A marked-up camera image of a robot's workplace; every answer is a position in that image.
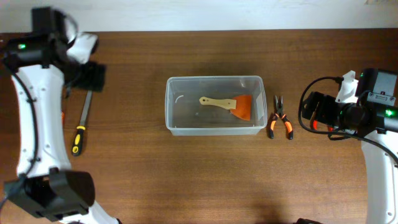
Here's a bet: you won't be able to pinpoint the orange black needle-nose pliers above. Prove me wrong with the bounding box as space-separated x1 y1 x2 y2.
268 95 294 141

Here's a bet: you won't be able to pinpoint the file with yellow-black handle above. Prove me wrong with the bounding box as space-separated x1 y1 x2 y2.
72 90 93 156

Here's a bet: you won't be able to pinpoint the orange scraper wooden handle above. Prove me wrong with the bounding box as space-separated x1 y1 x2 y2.
199 95 252 121

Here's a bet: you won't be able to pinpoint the orange socket bit holder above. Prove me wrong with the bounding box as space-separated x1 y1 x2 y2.
62 111 65 126

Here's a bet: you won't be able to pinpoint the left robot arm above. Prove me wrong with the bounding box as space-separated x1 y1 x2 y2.
2 7 118 223

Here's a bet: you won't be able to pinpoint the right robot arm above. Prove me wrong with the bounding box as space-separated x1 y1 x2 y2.
298 68 397 223

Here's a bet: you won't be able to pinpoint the clear plastic container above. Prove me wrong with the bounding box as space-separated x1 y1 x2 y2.
165 75 267 136

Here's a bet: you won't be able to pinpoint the dark object at edge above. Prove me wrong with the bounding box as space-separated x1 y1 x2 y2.
294 218 322 224

